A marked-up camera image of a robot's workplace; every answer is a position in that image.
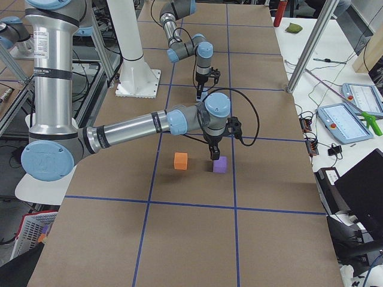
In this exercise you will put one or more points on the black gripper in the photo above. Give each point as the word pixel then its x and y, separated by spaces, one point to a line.
pixel 212 140
pixel 200 80

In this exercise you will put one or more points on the light blue foam block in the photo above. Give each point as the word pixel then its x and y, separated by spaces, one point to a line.
pixel 202 96

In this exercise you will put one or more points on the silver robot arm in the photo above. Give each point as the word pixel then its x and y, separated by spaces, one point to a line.
pixel 56 145
pixel 197 46

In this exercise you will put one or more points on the purple foam block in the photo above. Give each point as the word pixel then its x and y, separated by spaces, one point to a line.
pixel 220 165

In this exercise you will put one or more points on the orange foam block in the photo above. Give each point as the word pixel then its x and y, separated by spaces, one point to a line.
pixel 180 161

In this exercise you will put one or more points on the orange circuit board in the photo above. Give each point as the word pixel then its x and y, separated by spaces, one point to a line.
pixel 310 137

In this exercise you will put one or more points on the green bean bag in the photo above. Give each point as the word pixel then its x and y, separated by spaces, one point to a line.
pixel 293 28

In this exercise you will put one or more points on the red water bottle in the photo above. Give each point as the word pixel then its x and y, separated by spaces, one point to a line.
pixel 280 13

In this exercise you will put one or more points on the near teach pendant tablet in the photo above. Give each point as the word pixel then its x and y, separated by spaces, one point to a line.
pixel 343 123

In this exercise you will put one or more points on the teach pendant tablet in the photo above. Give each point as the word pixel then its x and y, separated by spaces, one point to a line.
pixel 343 123
pixel 366 97

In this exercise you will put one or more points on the far teach pendant tablet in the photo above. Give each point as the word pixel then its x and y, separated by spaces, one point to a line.
pixel 366 97

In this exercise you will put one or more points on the white perforated basket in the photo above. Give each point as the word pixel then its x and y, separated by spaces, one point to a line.
pixel 30 230

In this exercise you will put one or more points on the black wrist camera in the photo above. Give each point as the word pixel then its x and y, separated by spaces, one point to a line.
pixel 233 127
pixel 214 74

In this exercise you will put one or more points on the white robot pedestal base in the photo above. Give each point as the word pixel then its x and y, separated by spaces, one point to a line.
pixel 136 78

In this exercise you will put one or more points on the green strap smartwatch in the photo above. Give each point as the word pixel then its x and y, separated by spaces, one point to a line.
pixel 327 60

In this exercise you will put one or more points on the aluminium frame post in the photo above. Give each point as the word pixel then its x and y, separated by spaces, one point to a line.
pixel 319 27

